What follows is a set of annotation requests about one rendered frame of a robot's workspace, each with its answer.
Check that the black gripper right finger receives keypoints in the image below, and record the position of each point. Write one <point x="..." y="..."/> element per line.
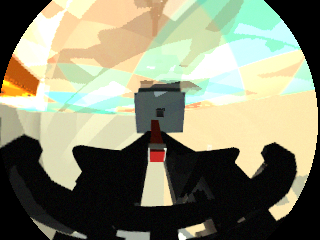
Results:
<point x="182" y="164"/>

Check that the red square peg with white band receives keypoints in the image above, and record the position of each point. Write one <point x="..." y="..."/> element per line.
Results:
<point x="156" y="150"/>

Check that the grey sloped panel with square hole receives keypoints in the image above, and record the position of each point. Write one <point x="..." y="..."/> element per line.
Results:
<point x="164" y="104"/>

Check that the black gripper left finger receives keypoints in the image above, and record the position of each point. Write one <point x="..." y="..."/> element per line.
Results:
<point x="131" y="163"/>

